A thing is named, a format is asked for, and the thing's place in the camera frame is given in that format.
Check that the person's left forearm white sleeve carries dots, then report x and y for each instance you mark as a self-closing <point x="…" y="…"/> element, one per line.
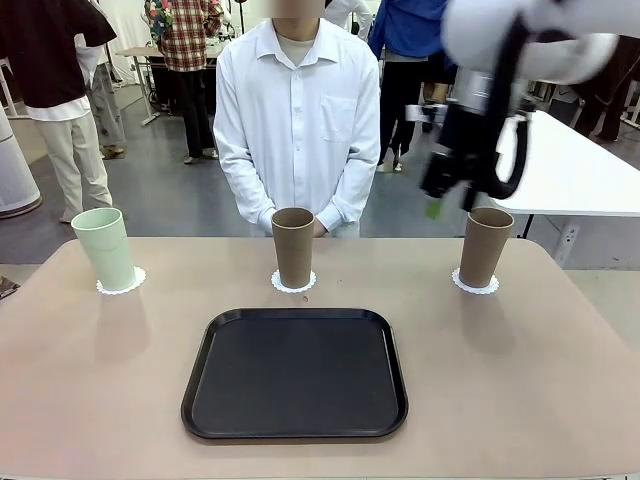
<point x="350" y="175"/>

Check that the pale green tumbler cup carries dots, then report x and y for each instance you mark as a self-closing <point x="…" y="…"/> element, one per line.
<point x="107" y="255"/>

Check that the person's left hand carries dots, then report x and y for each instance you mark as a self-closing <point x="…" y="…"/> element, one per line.
<point x="320" y="229"/>

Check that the bystander plaid shirt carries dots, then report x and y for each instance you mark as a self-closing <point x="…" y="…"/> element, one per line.
<point x="187" y="40"/>

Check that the white cylindrical air purifier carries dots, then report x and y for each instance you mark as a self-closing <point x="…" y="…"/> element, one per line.
<point x="15" y="165"/>

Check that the bystander blue jacket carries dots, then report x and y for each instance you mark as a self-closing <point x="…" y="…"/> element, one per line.
<point x="405" y="30"/>

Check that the brown tumbler cup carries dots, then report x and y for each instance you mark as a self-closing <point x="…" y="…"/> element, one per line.
<point x="294" y="250"/>
<point x="482" y="250"/>

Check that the person torso white shirt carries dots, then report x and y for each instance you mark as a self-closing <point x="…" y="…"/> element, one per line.
<point x="295" y="100"/>

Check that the wooden top background table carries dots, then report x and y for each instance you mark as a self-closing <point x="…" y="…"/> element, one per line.
<point x="137" y="52"/>

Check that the person's right forearm white sleeve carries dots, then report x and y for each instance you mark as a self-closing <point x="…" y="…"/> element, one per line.
<point x="245" y="180"/>

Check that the white scalloped paper coaster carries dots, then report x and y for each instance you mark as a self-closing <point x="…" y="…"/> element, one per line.
<point x="314" y="281"/>
<point x="141" y="279"/>
<point x="475" y="291"/>

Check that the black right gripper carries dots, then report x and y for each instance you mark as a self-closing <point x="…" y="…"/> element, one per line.
<point x="460" y="155"/>

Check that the white folding table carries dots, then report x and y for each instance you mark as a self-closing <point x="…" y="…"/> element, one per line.
<point x="575" y="165"/>

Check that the bystander dark clothes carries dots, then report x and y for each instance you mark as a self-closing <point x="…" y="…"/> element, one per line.
<point x="612" y="100"/>

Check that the black plastic serving tray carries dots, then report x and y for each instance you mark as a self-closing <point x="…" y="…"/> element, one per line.
<point x="300" y="400"/>

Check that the bystander black top beige trousers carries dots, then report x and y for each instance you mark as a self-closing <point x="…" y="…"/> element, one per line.
<point x="55" y="75"/>

